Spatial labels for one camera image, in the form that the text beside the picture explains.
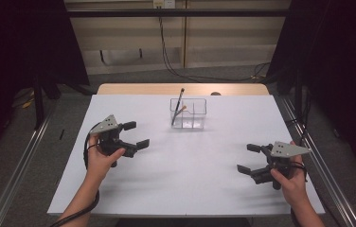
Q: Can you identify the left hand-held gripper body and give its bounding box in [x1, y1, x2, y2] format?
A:
[89, 113, 134, 168]

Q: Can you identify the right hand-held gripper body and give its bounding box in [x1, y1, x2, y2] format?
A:
[260, 140, 312, 191]

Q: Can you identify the clear plastic organizer box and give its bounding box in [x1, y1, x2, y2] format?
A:
[169, 97, 207, 131]

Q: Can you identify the person's left hand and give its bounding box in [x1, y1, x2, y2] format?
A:
[84, 132, 127, 187]

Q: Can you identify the person's right hand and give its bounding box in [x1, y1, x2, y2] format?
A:
[270, 140, 312, 212]

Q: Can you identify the light wooden table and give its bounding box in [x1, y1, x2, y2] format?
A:
[96, 82, 271, 96]

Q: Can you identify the black metal stand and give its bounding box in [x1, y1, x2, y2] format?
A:
[33, 75, 46, 131]
[294, 67, 304, 122]

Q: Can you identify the yellow object on floor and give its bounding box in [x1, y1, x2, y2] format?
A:
[21, 97, 37, 110]

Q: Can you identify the dark curtain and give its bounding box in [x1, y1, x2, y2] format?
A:
[265, 0, 356, 181]
[0, 0, 90, 171]

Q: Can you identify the black horizontal metal bar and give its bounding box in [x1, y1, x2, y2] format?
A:
[66, 9, 291, 18]

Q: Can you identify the right hand-held gripper black cable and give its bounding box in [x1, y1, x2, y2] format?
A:
[293, 161, 309, 183]

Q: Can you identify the hand-held gripper black cable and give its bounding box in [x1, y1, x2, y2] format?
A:
[49, 131, 101, 227]
[293, 161, 309, 183]

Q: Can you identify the left hand-held gripper black cable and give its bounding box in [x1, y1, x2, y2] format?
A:
[49, 131, 101, 227]

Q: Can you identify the aluminium floor rail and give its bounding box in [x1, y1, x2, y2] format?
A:
[279, 96, 356, 227]
[0, 103, 57, 227]

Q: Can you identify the black hanging power cable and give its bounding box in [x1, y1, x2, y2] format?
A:
[158, 8, 272, 83]

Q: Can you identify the white wall socket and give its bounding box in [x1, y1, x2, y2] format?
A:
[152, 0, 176, 9]

